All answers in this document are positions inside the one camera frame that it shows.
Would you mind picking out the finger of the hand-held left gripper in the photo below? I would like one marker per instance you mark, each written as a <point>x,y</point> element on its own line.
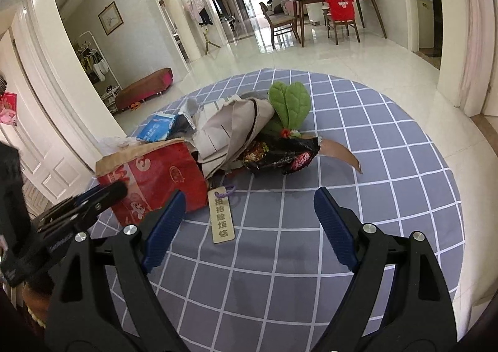
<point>77,216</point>
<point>113,188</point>

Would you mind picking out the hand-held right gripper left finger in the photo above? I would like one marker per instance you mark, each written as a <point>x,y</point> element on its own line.
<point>167,227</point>

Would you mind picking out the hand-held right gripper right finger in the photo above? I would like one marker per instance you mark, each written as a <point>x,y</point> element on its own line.
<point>334,227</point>

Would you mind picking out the red paper bag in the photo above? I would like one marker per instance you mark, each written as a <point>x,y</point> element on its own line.
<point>155,181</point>

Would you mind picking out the clear plastic wrap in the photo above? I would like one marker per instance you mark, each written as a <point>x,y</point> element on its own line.
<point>114,142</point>

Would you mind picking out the grey checked mat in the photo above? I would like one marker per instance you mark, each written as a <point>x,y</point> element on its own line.
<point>291,278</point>

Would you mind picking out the blue white tissue packet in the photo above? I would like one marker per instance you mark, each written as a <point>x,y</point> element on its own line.
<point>155,128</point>

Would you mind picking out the brown cardboard strip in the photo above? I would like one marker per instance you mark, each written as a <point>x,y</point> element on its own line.
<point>342,153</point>

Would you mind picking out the white double door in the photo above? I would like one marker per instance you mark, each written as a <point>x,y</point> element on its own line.
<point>42,142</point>

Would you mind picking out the orange slippers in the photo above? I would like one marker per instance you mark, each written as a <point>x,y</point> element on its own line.
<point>136,105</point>

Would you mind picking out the black snack packet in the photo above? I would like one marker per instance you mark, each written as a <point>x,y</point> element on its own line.
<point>280,157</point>

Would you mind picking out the brown pink bench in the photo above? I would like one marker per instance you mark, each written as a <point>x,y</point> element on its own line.
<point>144,89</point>

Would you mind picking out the pink red hanging bag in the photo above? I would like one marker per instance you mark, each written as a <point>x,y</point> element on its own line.
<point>7,109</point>

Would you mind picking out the beige striped cloth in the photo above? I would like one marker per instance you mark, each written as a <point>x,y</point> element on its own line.
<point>229,130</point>

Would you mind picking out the white clothes rack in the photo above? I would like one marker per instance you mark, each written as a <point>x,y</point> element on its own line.
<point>95,64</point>

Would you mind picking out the green plush leaf toy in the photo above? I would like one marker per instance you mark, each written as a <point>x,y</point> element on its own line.
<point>288,103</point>

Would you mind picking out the wooden coat stand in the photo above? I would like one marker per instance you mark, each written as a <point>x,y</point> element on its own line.
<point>208,40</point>

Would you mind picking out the wooden chair with red shirt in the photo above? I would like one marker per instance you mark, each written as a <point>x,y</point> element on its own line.
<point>342,27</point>

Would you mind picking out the pink jacket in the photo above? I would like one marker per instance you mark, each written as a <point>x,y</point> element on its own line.
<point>194,4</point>

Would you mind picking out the wooden dining chair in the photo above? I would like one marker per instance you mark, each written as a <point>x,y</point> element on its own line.
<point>282,27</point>

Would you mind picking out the red shirt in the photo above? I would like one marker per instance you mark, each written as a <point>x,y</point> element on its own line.
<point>340,5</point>

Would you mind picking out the white cabinet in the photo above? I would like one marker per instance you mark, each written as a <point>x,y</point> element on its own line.
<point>425,23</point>

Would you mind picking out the white panel door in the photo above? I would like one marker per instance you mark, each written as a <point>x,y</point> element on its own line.
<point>480,48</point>

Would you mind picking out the grey sofa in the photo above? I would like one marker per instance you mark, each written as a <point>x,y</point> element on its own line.
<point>278,0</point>

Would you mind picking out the framed wall picture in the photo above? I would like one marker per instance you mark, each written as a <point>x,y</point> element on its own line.
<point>109,18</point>

